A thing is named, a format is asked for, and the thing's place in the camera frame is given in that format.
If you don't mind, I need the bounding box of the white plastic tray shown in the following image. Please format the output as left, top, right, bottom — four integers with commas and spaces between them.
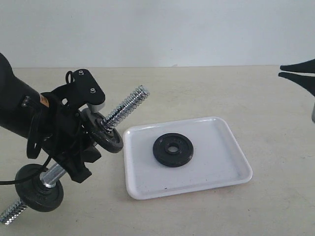
123, 117, 252, 200

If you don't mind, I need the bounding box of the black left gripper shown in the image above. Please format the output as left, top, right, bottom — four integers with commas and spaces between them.
27, 85, 101, 183

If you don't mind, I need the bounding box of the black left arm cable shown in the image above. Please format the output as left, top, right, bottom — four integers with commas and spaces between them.
0, 97, 82, 185

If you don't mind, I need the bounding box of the chrome dumbbell bar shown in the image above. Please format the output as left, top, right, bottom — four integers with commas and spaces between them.
0, 86, 150, 225

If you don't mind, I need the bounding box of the black weight plate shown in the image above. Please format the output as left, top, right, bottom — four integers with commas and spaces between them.
153, 133, 194, 168

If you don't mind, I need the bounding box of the black weight plate end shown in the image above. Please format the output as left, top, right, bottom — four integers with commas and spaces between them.
81, 108, 124, 153
15, 164, 66, 212

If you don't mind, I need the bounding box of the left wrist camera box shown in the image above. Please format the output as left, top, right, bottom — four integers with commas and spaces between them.
73, 69, 105, 113

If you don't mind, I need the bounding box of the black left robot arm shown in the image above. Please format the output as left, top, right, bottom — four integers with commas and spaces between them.
0, 55, 105, 183

